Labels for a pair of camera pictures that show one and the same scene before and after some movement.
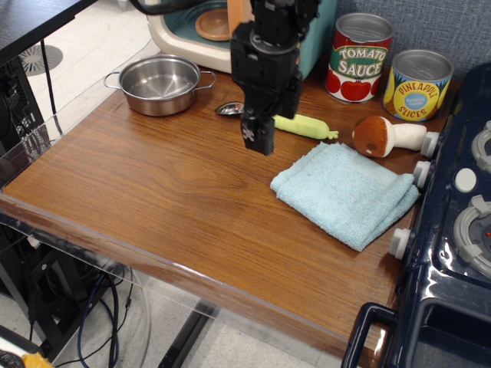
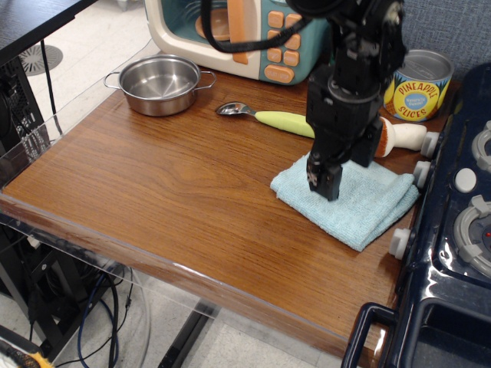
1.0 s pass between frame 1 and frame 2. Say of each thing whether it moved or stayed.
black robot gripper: moved
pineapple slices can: stayed
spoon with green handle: stayed
